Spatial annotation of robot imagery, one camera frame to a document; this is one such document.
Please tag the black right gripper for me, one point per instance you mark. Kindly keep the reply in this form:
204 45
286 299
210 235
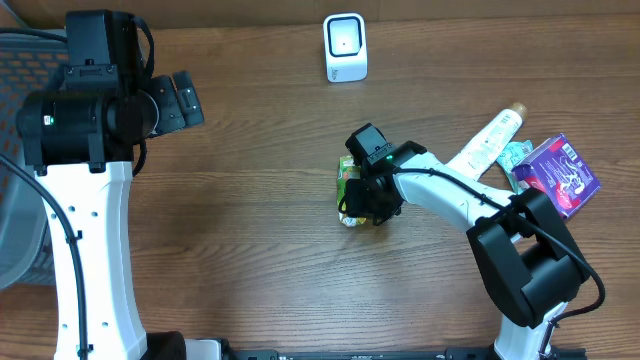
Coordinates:
357 198

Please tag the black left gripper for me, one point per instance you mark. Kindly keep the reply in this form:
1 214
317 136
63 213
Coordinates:
186 98

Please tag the green snack pouch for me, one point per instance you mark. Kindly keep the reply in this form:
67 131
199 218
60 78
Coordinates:
347 169

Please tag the white tube gold cap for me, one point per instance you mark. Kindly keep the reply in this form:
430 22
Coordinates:
483 149

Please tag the teal packet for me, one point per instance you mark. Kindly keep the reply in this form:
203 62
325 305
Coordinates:
511 156

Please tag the purple snack packet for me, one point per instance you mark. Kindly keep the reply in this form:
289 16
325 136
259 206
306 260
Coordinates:
558 170

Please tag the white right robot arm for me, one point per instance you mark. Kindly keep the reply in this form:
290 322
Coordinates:
529 262

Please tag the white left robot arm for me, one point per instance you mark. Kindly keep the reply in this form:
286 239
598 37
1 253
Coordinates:
85 138

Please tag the grey plastic mesh basket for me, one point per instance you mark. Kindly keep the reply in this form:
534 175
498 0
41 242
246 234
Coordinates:
27 64

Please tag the brown cardboard back panel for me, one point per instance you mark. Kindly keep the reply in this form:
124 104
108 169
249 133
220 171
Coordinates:
50 14

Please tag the black front rail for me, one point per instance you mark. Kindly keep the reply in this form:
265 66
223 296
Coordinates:
360 354

